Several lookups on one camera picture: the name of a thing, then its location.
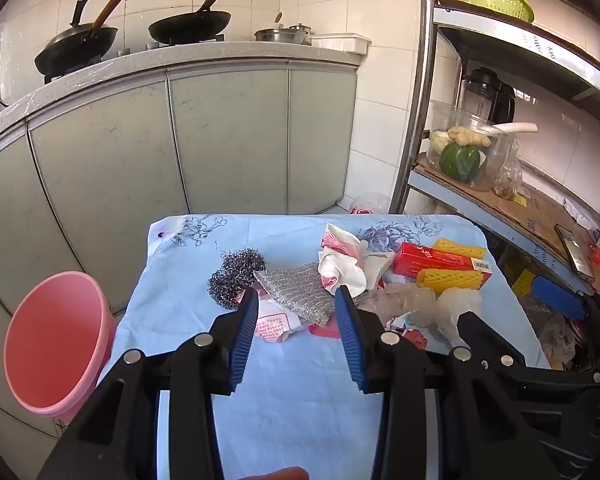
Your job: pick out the small bag of brown bits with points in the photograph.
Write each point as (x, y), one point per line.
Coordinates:
(507, 185)

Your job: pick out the metal storage rack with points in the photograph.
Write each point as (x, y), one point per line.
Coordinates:
(420, 85)

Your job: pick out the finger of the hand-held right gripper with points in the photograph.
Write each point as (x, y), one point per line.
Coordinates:
(555, 292)
(490, 340)

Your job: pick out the steel basin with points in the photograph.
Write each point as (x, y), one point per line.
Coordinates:
(277, 36)

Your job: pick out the light blue floral cloth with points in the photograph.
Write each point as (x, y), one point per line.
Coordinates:
(300, 425)

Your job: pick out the silver mesh scouring cloth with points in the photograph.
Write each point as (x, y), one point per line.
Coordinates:
(300, 290)

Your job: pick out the green squash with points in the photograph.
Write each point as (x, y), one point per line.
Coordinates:
(457, 162)

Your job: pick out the red cardboard box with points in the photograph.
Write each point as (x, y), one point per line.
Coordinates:
(430, 260)

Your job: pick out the steel lidded pot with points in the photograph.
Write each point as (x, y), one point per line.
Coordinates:
(302, 30)

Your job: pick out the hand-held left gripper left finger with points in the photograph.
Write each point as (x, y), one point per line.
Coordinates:
(245, 345)

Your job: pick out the white red plastic bag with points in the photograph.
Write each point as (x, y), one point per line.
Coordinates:
(372, 202)

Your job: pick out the clear plastic container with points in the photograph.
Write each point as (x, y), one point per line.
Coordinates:
(495, 162)

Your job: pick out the brown cardboard sheet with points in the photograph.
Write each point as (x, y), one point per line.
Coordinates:
(530, 210)

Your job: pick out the white rectangular tray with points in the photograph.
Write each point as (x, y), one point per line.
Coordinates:
(340, 42)

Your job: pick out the white leek stalk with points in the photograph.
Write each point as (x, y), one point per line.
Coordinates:
(515, 128)

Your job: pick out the white cloth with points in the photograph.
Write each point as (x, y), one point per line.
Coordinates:
(342, 265)

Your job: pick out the pink white wrapper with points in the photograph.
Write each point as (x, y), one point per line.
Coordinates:
(275, 322)

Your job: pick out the black smartphone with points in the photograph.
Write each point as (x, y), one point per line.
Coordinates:
(575, 252)

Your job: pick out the ginger root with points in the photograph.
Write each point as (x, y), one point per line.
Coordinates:
(467, 136)

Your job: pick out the clear plastic bag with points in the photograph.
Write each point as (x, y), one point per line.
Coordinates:
(405, 302)

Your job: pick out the yellow foam net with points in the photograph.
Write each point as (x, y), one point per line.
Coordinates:
(447, 280)
(460, 249)

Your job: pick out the yellow container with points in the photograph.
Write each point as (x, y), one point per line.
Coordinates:
(522, 282)

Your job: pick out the black wok with lid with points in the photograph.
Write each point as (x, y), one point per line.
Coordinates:
(75, 50)

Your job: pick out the black blender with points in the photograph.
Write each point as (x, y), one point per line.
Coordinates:
(485, 92)

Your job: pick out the person's left hand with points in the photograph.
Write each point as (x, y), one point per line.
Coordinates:
(275, 474)

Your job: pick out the pink plastic piece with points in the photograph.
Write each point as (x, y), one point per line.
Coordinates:
(325, 332)

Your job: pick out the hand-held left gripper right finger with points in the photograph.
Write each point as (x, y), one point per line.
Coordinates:
(350, 345)

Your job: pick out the grey kitchen cabinet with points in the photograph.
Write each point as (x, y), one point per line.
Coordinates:
(230, 135)

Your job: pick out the red white wrapper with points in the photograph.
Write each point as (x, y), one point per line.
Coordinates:
(410, 335)

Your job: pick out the pink plastic bucket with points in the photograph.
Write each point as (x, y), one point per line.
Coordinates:
(55, 345)

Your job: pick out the pale green vegetable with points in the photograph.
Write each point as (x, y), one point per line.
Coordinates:
(439, 141)

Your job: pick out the steel wool scourer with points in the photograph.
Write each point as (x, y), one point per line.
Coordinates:
(235, 275)

